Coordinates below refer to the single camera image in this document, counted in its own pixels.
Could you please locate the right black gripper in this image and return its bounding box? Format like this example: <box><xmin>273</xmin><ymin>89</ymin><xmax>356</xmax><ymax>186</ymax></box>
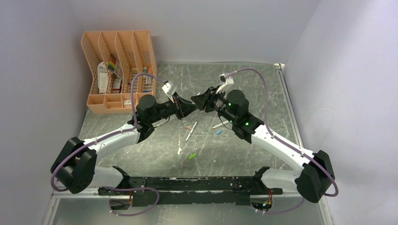
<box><xmin>191</xmin><ymin>85</ymin><xmax>237</xmax><ymax>125</ymax></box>

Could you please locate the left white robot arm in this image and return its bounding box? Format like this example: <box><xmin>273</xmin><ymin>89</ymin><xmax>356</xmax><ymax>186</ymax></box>
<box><xmin>50</xmin><ymin>93</ymin><xmax>197</xmax><ymax>195</ymax></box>

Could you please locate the green pen cap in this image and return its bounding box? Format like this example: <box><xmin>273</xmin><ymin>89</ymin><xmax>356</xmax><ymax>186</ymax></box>
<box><xmin>189</xmin><ymin>153</ymin><xmax>197</xmax><ymax>160</ymax></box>

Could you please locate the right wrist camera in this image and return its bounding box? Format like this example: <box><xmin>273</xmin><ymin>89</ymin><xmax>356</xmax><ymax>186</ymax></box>
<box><xmin>216</xmin><ymin>73</ymin><xmax>234</xmax><ymax>94</ymax></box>

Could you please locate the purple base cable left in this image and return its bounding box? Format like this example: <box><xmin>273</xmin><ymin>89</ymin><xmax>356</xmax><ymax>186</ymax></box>
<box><xmin>102</xmin><ymin>186</ymin><xmax>161</xmax><ymax>217</ymax></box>

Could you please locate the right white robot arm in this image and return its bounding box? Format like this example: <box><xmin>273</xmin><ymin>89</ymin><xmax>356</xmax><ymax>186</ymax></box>
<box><xmin>191</xmin><ymin>87</ymin><xmax>336</xmax><ymax>203</ymax></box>

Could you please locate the white booklet in organizer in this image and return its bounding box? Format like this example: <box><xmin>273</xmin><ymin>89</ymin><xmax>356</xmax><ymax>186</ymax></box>
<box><xmin>97</xmin><ymin>62</ymin><xmax>108</xmax><ymax>94</ymax></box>

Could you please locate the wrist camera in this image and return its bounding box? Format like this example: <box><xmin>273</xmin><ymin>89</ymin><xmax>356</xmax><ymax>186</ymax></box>
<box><xmin>161</xmin><ymin>81</ymin><xmax>177</xmax><ymax>101</ymax></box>
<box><xmin>216</xmin><ymin>73</ymin><xmax>234</xmax><ymax>94</ymax></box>

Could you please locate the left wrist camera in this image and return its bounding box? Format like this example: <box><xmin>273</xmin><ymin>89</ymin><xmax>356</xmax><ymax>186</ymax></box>
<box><xmin>161</xmin><ymin>81</ymin><xmax>177</xmax><ymax>101</ymax></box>

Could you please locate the white pen on table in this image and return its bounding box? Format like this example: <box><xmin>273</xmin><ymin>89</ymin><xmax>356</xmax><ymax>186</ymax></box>
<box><xmin>185</xmin><ymin>121</ymin><xmax>198</xmax><ymax>142</ymax></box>

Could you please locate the orange file organizer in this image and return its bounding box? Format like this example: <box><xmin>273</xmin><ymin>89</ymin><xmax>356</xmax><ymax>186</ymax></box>
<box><xmin>81</xmin><ymin>30</ymin><xmax>157</xmax><ymax>114</ymax></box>

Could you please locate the colored markers pack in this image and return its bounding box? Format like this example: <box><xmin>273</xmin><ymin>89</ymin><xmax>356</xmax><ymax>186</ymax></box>
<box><xmin>107</xmin><ymin>55</ymin><xmax>117</xmax><ymax>74</ymax></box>

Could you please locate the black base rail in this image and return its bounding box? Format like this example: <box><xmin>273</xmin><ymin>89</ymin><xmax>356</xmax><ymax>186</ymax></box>
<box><xmin>98</xmin><ymin>176</ymin><xmax>283</xmax><ymax>207</ymax></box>

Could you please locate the small white box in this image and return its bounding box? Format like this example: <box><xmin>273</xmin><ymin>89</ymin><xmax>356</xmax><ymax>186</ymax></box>
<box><xmin>123</xmin><ymin>99</ymin><xmax>134</xmax><ymax>107</ymax></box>

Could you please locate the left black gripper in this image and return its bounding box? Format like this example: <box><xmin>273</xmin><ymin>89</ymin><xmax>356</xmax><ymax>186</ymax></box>
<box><xmin>149</xmin><ymin>91</ymin><xmax>199</xmax><ymax>124</ymax></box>

